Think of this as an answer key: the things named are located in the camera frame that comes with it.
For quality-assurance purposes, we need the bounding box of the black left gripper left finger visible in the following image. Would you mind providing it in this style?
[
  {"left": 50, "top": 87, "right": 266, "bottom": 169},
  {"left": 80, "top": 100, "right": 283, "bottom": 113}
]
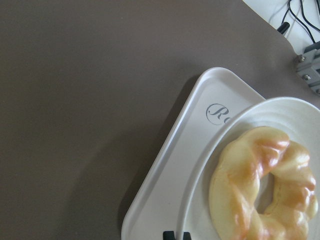
[{"left": 162, "top": 231, "right": 176, "bottom": 240}]

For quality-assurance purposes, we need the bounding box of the white round plate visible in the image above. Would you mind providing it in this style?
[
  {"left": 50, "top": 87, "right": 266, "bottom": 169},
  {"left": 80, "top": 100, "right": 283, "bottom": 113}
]
[{"left": 183, "top": 97, "right": 320, "bottom": 240}]

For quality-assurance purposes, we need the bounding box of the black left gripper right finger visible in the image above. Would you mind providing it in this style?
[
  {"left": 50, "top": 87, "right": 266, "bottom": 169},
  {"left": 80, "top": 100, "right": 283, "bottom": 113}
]
[{"left": 182, "top": 231, "right": 192, "bottom": 240}]

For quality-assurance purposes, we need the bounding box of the glazed twisted donut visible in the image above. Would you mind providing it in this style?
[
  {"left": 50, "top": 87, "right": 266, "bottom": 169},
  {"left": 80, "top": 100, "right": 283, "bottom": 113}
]
[{"left": 208, "top": 126, "right": 318, "bottom": 240}]

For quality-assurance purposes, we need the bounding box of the aluminium frame post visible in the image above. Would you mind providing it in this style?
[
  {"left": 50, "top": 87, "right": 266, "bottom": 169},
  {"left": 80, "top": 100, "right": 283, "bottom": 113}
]
[{"left": 295, "top": 41, "right": 320, "bottom": 96}]

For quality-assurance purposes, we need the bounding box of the white rectangular tray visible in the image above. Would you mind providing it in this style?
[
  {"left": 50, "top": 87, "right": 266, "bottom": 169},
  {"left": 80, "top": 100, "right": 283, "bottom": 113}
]
[{"left": 121, "top": 67, "right": 264, "bottom": 240}]

